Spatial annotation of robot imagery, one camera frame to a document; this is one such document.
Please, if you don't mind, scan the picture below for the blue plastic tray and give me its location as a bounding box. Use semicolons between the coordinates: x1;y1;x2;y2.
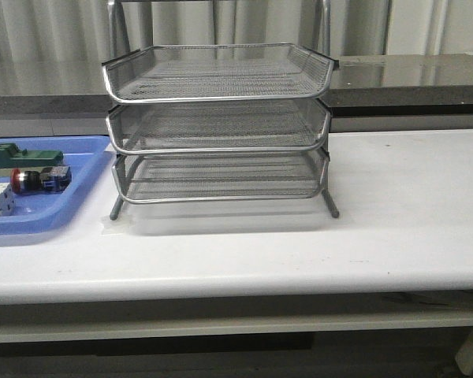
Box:
0;135;114;235

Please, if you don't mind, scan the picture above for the dark rear countertop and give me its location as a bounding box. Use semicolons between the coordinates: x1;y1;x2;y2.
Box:
0;54;473;117

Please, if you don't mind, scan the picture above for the grey metal rack frame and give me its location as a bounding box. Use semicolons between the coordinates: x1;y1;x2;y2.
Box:
106;0;341;221

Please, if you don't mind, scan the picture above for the silver mesh tray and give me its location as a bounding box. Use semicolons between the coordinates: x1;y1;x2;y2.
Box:
102;43;336;104
106;98;331;155
111;151;330;205

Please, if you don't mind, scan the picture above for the red emergency stop button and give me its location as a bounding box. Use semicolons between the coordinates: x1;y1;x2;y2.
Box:
10;165;72;195

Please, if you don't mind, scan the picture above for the green electrical module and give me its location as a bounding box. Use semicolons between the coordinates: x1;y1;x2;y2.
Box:
0;143;64;169

